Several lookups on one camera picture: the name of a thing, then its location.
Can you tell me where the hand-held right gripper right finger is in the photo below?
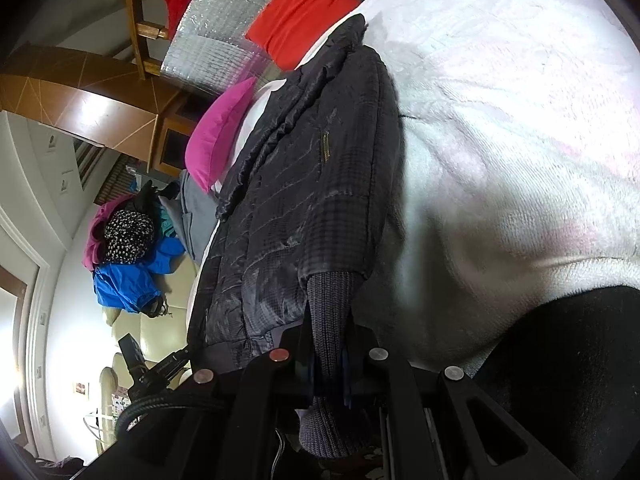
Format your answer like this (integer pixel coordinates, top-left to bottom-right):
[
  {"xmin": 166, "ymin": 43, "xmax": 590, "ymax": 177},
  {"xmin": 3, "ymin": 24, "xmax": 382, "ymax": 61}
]
[{"xmin": 344, "ymin": 319, "xmax": 576, "ymax": 480}]

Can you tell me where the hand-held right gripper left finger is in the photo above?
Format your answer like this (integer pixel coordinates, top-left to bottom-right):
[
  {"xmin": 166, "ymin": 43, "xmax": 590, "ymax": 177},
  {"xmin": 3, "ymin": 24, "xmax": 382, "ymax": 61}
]
[{"xmin": 75, "ymin": 320, "xmax": 318, "ymax": 480}]

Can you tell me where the dark quilted zip jacket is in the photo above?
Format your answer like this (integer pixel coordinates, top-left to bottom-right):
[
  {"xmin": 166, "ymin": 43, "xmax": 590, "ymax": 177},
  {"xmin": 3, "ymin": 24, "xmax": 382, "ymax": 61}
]
[{"xmin": 186, "ymin": 12, "xmax": 406, "ymax": 461}]

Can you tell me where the cream leather sofa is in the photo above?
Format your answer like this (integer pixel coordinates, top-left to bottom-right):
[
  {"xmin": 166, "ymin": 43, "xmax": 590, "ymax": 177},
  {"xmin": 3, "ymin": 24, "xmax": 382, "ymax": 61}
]
[{"xmin": 97, "ymin": 255, "xmax": 201, "ymax": 441}]

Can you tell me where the blue jacket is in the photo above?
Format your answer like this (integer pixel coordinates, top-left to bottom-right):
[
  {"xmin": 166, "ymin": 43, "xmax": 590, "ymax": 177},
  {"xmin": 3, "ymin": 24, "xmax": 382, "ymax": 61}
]
[{"xmin": 92, "ymin": 232, "xmax": 186, "ymax": 313}]

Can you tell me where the black white dotted garment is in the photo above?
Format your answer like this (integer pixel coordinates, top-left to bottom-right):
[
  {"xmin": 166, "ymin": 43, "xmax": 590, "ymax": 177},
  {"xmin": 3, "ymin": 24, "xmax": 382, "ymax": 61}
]
[{"xmin": 102, "ymin": 208, "xmax": 156, "ymax": 265}]

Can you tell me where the magenta garment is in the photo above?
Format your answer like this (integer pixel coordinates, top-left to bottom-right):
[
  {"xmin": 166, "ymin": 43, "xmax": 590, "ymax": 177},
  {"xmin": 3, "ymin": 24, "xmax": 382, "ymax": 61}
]
[{"xmin": 82, "ymin": 195, "xmax": 136, "ymax": 271}]

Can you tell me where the teal garment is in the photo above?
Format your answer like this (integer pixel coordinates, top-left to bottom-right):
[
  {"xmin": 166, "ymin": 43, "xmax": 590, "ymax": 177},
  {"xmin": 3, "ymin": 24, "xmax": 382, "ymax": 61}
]
[{"xmin": 159, "ymin": 205, "xmax": 181, "ymax": 238}]

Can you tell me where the grey garment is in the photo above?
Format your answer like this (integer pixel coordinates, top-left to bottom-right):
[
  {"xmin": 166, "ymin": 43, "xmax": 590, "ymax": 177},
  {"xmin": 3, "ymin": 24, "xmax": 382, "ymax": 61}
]
[{"xmin": 177, "ymin": 170, "xmax": 221, "ymax": 261}]

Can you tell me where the pink pillow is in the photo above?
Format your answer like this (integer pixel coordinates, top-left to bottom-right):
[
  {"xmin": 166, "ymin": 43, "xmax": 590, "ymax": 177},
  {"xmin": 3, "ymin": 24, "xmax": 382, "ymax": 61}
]
[{"xmin": 184, "ymin": 76, "xmax": 258, "ymax": 195}]

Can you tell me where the white fleece blanket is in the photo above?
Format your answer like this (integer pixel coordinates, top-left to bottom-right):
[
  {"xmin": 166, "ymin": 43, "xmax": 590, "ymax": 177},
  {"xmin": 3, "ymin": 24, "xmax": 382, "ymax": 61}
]
[{"xmin": 197, "ymin": 0, "xmax": 640, "ymax": 376}]

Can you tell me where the wooden cabinet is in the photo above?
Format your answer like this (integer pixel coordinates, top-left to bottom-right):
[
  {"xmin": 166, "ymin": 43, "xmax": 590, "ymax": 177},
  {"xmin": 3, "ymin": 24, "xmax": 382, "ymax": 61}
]
[{"xmin": 0, "ymin": 45, "xmax": 221, "ymax": 176}]

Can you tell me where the silver foil insulation mat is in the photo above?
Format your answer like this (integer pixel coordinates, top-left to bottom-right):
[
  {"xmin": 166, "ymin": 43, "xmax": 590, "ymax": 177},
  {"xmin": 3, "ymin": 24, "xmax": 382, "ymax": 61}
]
[{"xmin": 160, "ymin": 0, "xmax": 396, "ymax": 98}]

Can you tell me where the red pillow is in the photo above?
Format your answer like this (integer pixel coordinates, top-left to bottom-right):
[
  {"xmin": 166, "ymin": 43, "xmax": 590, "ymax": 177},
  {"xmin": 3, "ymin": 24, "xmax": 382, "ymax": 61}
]
[{"xmin": 245, "ymin": 0, "xmax": 362, "ymax": 72}]

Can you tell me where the wooden stair railing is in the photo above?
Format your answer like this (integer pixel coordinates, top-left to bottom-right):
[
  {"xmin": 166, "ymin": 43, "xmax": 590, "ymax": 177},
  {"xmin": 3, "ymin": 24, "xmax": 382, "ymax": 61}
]
[{"xmin": 122, "ymin": 0, "xmax": 171, "ymax": 81}]

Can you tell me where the black braided cable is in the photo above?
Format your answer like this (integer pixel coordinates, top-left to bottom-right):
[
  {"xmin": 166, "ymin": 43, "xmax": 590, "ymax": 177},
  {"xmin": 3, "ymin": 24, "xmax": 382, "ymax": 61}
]
[{"xmin": 115, "ymin": 389, "xmax": 221, "ymax": 441}]

